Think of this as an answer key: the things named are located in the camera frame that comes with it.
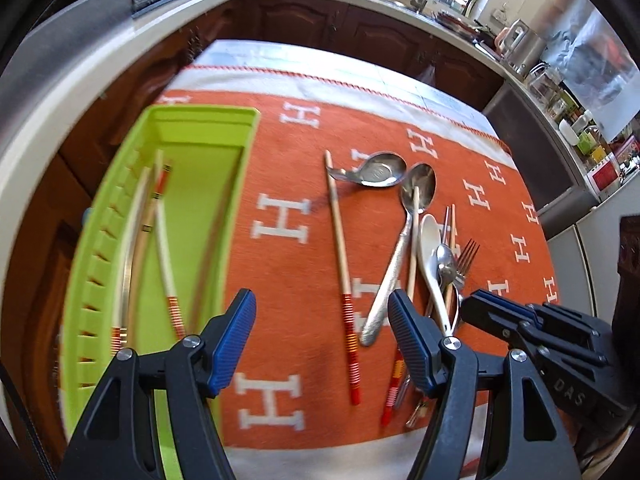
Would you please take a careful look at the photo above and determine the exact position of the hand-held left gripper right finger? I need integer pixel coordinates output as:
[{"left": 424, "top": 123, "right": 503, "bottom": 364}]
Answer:
[{"left": 387, "top": 288, "right": 583, "bottom": 480}]

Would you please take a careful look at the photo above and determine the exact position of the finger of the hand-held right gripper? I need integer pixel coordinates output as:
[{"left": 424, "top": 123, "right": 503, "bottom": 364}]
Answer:
[
  {"left": 461, "top": 299, "right": 604, "bottom": 367},
  {"left": 477, "top": 289, "right": 613, "bottom": 342}
]

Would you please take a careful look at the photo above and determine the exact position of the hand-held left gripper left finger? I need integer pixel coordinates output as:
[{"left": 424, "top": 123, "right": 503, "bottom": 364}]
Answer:
[{"left": 60, "top": 287, "right": 258, "bottom": 480}]

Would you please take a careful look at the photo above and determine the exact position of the small metal spoon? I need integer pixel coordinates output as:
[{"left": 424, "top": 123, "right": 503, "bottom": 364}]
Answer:
[{"left": 436, "top": 243, "right": 458, "bottom": 337}]

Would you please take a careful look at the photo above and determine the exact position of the red-striped light chopstick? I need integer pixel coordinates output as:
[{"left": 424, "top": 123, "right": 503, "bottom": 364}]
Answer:
[
  {"left": 323, "top": 150, "right": 362, "bottom": 406},
  {"left": 156, "top": 149, "right": 187, "bottom": 340},
  {"left": 111, "top": 167, "right": 151, "bottom": 361},
  {"left": 122, "top": 162, "right": 173, "bottom": 348},
  {"left": 380, "top": 186, "right": 421, "bottom": 427}
]

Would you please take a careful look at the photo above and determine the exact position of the brown wooden chopstick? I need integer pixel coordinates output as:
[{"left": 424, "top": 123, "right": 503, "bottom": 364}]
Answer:
[{"left": 446, "top": 204, "right": 457, "bottom": 311}]

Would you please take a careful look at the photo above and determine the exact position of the white ceramic spoon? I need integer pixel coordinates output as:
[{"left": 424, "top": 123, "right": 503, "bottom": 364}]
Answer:
[{"left": 419, "top": 213, "right": 453, "bottom": 336}]

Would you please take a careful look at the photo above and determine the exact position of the large metal spoon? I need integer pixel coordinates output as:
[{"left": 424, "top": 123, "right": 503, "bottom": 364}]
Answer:
[{"left": 359, "top": 162, "right": 437, "bottom": 347}]

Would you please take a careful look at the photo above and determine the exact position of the metal soup spoon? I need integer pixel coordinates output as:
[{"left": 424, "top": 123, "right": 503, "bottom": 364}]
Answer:
[{"left": 327, "top": 151, "right": 408, "bottom": 189}]

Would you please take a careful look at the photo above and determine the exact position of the green plastic utensil tray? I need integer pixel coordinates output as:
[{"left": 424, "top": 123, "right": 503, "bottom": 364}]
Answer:
[{"left": 56, "top": 105, "right": 262, "bottom": 480}]

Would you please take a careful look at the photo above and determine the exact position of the white refrigerator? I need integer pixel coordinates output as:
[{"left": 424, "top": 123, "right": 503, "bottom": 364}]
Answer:
[{"left": 545, "top": 195, "right": 640, "bottom": 311}]

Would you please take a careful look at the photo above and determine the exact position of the grey metal cabinet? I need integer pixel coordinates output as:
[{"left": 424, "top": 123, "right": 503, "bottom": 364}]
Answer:
[{"left": 482, "top": 82, "right": 601, "bottom": 241}]

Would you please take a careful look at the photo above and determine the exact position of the red labelled container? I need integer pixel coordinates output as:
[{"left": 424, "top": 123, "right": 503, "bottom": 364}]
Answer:
[{"left": 590, "top": 160, "right": 623, "bottom": 193}]

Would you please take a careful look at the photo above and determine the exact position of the green jar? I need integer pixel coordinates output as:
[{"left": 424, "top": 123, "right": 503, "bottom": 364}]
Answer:
[{"left": 575, "top": 127, "right": 601, "bottom": 156}]

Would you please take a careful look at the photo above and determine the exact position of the orange printed blanket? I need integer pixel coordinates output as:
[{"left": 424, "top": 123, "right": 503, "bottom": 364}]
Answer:
[{"left": 165, "top": 64, "right": 561, "bottom": 480}]

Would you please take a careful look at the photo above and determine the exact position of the glass pitcher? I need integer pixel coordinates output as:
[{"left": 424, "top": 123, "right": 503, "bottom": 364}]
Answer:
[{"left": 525, "top": 62, "right": 563, "bottom": 103}]

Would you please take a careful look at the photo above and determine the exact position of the steel electric kettle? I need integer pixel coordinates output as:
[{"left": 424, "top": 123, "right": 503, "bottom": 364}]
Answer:
[{"left": 495, "top": 19, "right": 546, "bottom": 76}]

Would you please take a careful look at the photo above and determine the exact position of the light blue tablecloth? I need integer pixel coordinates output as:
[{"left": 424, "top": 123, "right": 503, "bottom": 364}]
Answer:
[{"left": 192, "top": 39, "right": 501, "bottom": 133}]

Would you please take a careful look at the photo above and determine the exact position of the stainless steel splash guard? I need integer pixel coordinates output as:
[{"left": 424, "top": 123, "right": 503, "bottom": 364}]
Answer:
[{"left": 0, "top": 0, "right": 133, "bottom": 126}]

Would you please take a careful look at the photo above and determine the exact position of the silver foil wall sheet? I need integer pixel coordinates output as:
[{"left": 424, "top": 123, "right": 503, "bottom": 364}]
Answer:
[{"left": 542, "top": 0, "right": 640, "bottom": 141}]

